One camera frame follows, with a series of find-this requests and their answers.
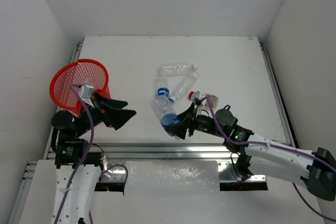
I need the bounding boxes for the clear unlabelled plastic bottle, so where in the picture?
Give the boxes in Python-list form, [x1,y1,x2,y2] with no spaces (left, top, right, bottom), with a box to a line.
[157,62,198,77]

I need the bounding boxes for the red mesh plastic bin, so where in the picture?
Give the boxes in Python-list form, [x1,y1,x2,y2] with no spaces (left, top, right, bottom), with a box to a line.
[49,59,111,116]

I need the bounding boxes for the aluminium table rail front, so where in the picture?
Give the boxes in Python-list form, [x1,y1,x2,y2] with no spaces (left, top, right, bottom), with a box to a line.
[44,143,292,183]

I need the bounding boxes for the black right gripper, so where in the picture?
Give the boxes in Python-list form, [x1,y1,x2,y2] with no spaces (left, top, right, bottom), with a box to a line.
[165,102,226,139]

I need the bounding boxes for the aluminium right side rail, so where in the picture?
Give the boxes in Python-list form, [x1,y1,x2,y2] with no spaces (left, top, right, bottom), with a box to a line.
[259,41,295,146]

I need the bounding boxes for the clear bottle blue cap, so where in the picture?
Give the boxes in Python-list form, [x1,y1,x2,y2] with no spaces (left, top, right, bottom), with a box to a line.
[170,71,199,103]

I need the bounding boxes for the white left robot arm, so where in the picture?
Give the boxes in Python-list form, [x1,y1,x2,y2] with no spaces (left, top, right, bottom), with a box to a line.
[51,92,136,223]

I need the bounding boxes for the blue label bottle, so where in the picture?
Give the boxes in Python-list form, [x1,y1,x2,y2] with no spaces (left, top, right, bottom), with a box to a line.
[154,78,170,99]
[151,95,180,130]

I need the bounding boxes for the red cap clear bottle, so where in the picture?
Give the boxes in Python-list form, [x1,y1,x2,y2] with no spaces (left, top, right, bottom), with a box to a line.
[188,91,219,109]

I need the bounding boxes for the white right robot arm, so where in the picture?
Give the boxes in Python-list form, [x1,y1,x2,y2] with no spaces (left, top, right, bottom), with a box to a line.
[164,104,335,201]

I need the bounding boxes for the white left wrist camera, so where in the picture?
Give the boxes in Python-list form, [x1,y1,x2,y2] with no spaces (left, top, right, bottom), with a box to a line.
[79,84,94,101]

